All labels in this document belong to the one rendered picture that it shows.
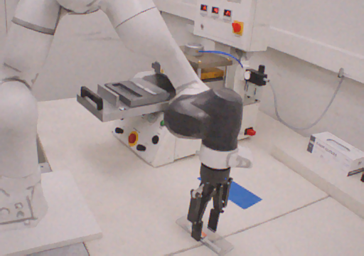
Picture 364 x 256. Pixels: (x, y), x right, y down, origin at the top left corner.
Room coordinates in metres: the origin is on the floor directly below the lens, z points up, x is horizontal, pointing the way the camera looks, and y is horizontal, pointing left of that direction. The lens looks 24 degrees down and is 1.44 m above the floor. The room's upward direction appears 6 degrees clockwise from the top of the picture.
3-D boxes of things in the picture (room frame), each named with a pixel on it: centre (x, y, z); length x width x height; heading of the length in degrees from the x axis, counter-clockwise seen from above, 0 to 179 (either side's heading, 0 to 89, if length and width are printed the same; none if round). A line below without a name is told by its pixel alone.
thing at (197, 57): (1.46, -0.06, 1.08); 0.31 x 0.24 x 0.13; 41
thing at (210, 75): (1.45, -0.02, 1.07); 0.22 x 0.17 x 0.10; 41
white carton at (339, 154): (1.26, -0.64, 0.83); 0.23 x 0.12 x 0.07; 30
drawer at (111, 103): (1.26, 0.21, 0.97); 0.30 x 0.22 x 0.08; 131
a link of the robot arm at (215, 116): (0.80, -0.05, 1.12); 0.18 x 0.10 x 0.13; 76
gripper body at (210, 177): (0.79, -0.10, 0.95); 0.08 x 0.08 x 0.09
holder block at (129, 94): (1.29, 0.18, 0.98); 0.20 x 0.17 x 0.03; 41
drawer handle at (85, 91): (1.17, 0.32, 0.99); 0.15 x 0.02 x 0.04; 41
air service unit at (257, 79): (1.37, -0.26, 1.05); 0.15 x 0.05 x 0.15; 41
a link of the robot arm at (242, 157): (0.79, -0.12, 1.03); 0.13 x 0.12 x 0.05; 44
